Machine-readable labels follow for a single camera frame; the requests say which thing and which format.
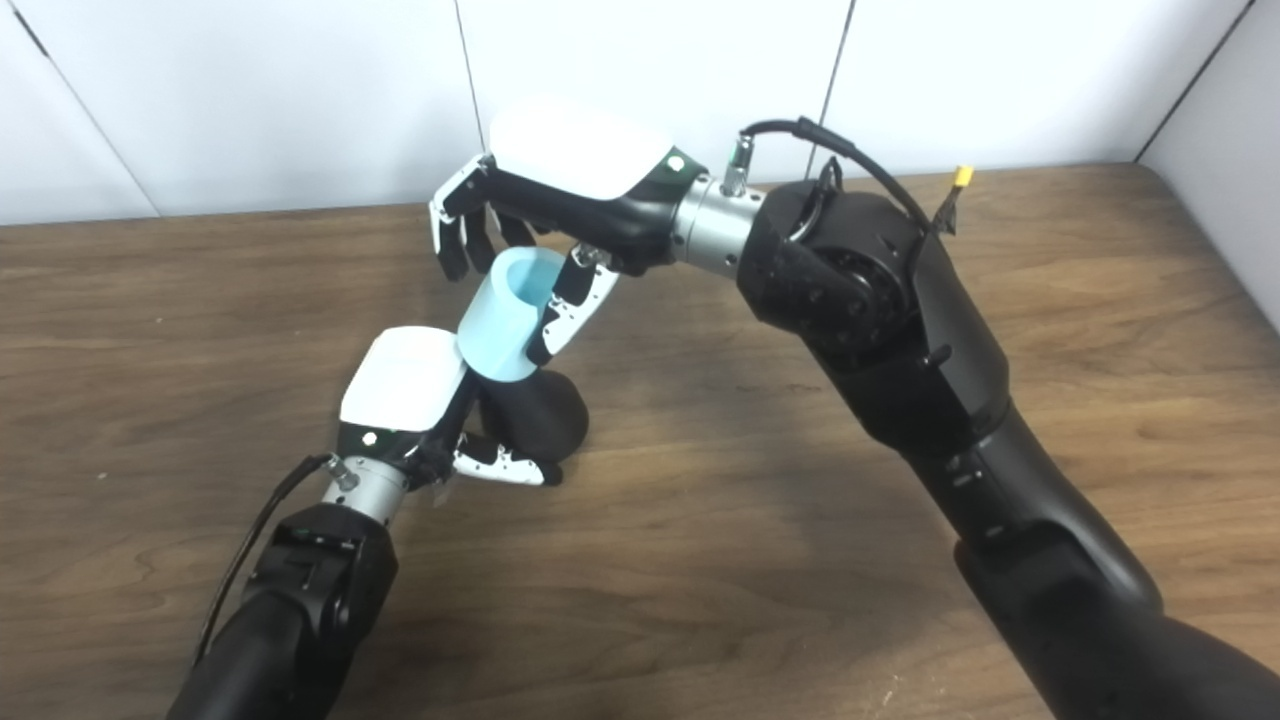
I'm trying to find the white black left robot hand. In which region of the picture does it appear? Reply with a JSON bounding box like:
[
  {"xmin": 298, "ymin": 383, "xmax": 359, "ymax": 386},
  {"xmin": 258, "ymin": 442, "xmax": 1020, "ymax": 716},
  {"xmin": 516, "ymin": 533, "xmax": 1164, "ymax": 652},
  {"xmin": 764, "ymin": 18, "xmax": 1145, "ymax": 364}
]
[{"xmin": 336, "ymin": 326, "xmax": 563, "ymax": 493}]

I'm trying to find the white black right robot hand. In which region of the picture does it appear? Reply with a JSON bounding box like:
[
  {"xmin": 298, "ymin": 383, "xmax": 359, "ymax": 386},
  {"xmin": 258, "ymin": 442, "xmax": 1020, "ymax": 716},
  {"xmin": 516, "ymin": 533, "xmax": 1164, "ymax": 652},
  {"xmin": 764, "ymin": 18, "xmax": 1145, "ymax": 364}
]
[{"xmin": 429, "ymin": 97, "xmax": 709, "ymax": 367}]

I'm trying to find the light-blue cylindrical hose piece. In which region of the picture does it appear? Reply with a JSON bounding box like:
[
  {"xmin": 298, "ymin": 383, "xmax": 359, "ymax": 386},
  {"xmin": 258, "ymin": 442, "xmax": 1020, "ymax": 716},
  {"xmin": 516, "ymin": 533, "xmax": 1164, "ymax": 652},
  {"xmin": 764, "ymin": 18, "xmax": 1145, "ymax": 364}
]
[{"xmin": 457, "ymin": 247, "xmax": 568, "ymax": 384}]

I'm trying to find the black funnel-shaped nozzle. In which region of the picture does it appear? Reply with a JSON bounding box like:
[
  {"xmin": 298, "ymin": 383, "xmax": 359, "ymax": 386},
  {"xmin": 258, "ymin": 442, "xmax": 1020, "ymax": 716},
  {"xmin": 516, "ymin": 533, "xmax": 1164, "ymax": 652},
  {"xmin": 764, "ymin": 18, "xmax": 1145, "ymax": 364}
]
[{"xmin": 478, "ymin": 368, "xmax": 589, "ymax": 466}]

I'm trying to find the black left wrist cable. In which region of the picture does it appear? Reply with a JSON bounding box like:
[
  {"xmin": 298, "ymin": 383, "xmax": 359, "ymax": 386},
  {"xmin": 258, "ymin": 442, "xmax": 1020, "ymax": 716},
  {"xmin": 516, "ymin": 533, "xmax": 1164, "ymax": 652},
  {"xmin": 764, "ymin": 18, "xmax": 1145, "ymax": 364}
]
[{"xmin": 192, "ymin": 453, "xmax": 347, "ymax": 667}]

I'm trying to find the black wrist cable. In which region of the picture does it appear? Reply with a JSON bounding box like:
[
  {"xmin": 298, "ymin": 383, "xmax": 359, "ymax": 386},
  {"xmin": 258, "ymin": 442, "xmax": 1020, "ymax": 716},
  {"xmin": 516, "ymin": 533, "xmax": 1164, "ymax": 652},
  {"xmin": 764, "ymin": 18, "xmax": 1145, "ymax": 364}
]
[
  {"xmin": 192, "ymin": 453, "xmax": 347, "ymax": 667},
  {"xmin": 722, "ymin": 118, "xmax": 937, "ymax": 237}
]

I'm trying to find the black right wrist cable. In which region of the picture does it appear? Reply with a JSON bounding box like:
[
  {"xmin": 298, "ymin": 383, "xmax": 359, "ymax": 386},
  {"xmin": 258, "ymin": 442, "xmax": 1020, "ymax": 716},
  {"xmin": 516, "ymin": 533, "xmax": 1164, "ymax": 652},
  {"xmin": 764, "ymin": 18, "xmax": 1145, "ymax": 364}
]
[{"xmin": 722, "ymin": 118, "xmax": 937, "ymax": 237}]

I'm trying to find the black wall panel hinge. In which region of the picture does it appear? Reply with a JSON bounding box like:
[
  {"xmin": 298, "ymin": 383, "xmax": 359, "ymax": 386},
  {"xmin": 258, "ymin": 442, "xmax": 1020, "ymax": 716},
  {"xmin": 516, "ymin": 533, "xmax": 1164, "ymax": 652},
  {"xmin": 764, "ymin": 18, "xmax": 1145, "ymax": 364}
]
[{"xmin": 10, "ymin": 5, "xmax": 49, "ymax": 56}]

